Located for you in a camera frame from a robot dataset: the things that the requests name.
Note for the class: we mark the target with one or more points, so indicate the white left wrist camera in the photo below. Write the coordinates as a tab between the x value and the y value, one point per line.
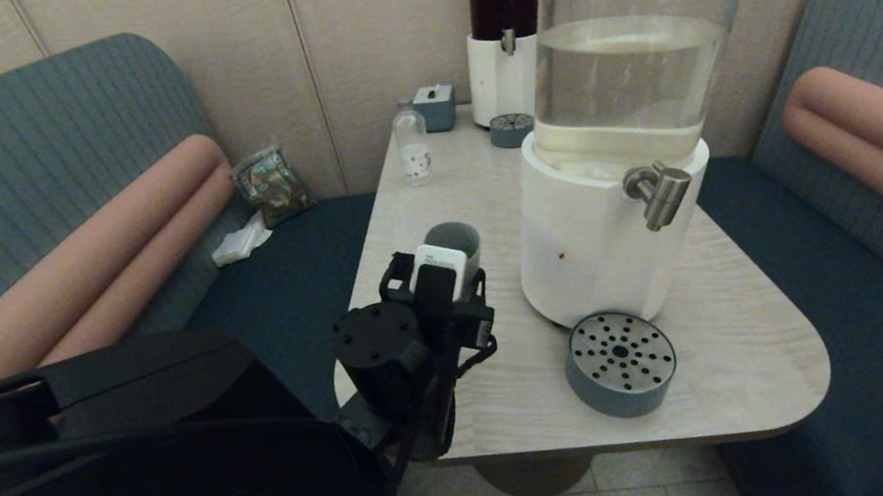
438	274

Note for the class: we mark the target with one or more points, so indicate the grey table pedestal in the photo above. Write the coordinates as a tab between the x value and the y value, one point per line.
533	477

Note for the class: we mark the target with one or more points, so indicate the small metal drink tap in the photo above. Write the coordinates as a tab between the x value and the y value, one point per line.
509	42

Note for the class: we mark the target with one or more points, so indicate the large clear water dispenser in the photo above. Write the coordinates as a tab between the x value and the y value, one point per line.
576	248

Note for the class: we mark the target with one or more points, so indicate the large round perforated drip tray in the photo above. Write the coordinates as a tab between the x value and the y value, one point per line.
619	357

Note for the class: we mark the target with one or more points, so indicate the blue-grey tissue box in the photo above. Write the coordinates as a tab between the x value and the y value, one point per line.
437	108

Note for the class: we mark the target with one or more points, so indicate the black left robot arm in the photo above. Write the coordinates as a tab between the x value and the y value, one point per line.
139	462

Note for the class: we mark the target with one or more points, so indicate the clear bottle with white label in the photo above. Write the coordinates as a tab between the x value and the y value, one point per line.
414	158

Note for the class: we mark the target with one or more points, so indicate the green printed snack bag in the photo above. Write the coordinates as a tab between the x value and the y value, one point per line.
274	187

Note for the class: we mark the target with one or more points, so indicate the dark drink dispenser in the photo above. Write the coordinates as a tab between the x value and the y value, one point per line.
501	80

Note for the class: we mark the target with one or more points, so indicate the small round drip tray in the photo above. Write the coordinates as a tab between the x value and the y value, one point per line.
512	135

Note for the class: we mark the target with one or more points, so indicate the crumpled white tissue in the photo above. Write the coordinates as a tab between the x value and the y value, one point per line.
243	241

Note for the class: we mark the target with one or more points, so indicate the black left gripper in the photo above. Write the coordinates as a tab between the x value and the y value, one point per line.
468	329

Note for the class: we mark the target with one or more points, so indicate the metal water dispenser tap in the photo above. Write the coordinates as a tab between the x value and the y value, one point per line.
663	200

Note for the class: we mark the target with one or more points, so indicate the grey-blue plastic cup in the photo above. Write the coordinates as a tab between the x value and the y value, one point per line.
462	245

